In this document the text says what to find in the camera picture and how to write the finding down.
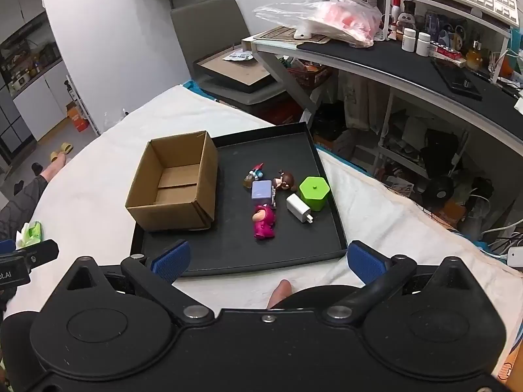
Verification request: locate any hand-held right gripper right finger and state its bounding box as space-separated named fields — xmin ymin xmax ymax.
xmin=326 ymin=240 xmax=486 ymax=322

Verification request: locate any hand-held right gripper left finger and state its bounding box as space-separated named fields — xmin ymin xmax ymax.
xmin=61 ymin=240 xmax=214 ymax=324

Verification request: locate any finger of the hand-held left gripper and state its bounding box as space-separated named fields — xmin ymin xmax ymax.
xmin=15 ymin=239 xmax=60 ymax=272

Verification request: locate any black tray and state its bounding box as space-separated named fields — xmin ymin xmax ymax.
xmin=130 ymin=122 xmax=348 ymax=277

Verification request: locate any brown cardboard box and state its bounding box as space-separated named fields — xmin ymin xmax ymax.
xmin=125 ymin=131 xmax=219 ymax=233

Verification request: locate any green hexagonal container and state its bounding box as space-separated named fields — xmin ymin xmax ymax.
xmin=299 ymin=175 xmax=331 ymax=212

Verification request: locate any white charger plug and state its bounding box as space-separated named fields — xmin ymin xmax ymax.
xmin=286 ymin=193 xmax=314 ymax=223

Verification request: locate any pink bear figurine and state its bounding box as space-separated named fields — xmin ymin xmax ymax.
xmin=251 ymin=204 xmax=279 ymax=241

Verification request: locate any green tissue pack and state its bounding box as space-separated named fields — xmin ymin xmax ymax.
xmin=16 ymin=221 xmax=44 ymax=248

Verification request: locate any person's left leg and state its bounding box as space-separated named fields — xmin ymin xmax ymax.
xmin=0 ymin=153 xmax=67 ymax=250

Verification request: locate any black fan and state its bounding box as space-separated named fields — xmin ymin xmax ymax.
xmin=425 ymin=175 xmax=455 ymax=210

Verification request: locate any brown-haired doll figurine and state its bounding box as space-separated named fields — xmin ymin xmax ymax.
xmin=273 ymin=170 xmax=297 ymax=192

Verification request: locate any small blue red figurine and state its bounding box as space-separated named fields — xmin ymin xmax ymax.
xmin=244 ymin=162 xmax=266 ymax=189

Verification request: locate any orange cardboard box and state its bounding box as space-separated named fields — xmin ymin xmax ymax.
xmin=66 ymin=102 xmax=90 ymax=133

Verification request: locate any blue bed sheet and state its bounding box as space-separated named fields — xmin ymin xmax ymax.
xmin=182 ymin=79 xmax=215 ymax=99

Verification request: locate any storage cabinet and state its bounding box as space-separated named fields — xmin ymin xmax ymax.
xmin=0 ymin=0 xmax=64 ymax=168

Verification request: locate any red patterned basket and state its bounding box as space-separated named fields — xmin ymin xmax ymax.
xmin=286 ymin=59 xmax=332 ymax=89

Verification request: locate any grey desk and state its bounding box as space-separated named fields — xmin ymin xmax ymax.
xmin=241 ymin=24 xmax=523 ymax=144

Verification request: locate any black tablet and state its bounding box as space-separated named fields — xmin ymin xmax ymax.
xmin=431 ymin=58 xmax=483 ymax=101

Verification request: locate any printed paper sheet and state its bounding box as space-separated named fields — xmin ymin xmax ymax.
xmin=223 ymin=49 xmax=254 ymax=63

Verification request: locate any amber perfume bottle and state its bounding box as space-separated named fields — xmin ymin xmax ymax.
xmin=467 ymin=41 xmax=485 ymax=70

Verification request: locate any grey chair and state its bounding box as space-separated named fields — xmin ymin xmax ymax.
xmin=170 ymin=0 xmax=295 ymax=107

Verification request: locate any wooden slat board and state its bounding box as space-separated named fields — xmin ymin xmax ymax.
xmin=254 ymin=25 xmax=332 ymax=45

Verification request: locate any clear plastic bag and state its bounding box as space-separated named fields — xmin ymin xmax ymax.
xmin=253 ymin=0 xmax=382 ymax=48

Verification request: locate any white desk riser shelf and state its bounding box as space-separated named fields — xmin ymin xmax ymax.
xmin=383 ymin=0 xmax=512 ymax=84

